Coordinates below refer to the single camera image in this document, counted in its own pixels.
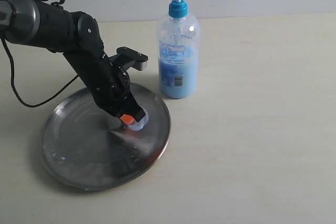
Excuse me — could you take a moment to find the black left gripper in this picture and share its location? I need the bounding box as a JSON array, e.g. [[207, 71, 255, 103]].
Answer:
[[89, 60, 146, 125]]

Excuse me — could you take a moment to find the blue soap blob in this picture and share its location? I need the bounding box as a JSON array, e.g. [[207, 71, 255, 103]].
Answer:
[[127, 107, 149, 131]]

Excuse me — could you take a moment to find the blue pump soap bottle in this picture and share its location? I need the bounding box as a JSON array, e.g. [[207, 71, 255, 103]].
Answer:
[[156, 0, 201, 99]]

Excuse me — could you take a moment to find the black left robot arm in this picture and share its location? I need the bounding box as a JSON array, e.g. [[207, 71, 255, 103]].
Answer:
[[1, 0, 148, 122]]

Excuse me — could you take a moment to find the round metal plate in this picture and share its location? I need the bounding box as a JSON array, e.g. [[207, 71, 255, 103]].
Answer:
[[39, 83, 171, 190]]

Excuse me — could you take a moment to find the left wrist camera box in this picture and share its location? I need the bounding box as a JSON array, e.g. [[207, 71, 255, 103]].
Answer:
[[114, 47, 149, 71]]

